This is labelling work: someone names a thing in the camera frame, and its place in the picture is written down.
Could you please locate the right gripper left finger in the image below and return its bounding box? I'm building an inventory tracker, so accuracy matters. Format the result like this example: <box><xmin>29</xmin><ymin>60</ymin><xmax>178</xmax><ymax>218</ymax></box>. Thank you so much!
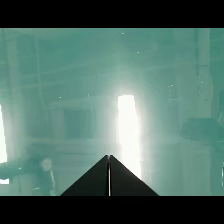
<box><xmin>60</xmin><ymin>154</ymin><xmax>110</xmax><ymax>197</ymax></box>

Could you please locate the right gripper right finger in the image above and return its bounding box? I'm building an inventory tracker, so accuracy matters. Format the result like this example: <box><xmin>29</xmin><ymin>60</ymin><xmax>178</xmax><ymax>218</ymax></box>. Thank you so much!
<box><xmin>109</xmin><ymin>154</ymin><xmax>160</xmax><ymax>197</ymax></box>

